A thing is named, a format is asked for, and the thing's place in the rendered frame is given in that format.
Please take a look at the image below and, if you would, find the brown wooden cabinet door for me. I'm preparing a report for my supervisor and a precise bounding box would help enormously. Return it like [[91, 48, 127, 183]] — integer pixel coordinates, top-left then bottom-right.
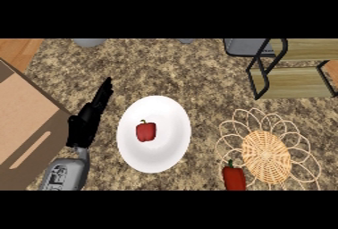
[[0, 58, 72, 191]]

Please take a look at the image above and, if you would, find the woven wicker flower placemat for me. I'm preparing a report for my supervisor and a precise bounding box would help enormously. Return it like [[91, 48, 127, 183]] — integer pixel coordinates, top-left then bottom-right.
[[214, 107, 323, 191]]

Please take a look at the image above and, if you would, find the grey round object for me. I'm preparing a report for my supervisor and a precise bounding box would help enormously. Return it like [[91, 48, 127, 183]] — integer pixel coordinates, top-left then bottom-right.
[[71, 38, 107, 48]]

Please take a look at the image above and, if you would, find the grey appliance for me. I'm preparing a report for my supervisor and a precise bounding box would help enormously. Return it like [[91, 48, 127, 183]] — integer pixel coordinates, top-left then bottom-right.
[[223, 38, 279, 58]]

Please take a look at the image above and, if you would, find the small red bell pepper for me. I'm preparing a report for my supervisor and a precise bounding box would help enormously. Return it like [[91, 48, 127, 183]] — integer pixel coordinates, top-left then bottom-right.
[[134, 119, 156, 143]]

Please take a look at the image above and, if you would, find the white oval plate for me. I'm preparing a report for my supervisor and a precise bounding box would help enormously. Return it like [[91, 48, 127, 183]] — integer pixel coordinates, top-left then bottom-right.
[[116, 95, 193, 174]]

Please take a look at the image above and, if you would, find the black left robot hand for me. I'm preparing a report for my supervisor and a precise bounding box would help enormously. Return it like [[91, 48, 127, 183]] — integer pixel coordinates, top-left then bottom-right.
[[65, 76, 115, 149]]

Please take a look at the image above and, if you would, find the tall red bell pepper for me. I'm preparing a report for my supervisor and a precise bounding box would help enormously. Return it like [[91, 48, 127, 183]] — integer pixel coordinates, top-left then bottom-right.
[[220, 159, 248, 191]]

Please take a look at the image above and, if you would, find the wooden tiered shelf black frame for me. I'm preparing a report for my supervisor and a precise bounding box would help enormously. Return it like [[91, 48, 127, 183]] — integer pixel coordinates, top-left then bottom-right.
[[243, 38, 338, 101]]

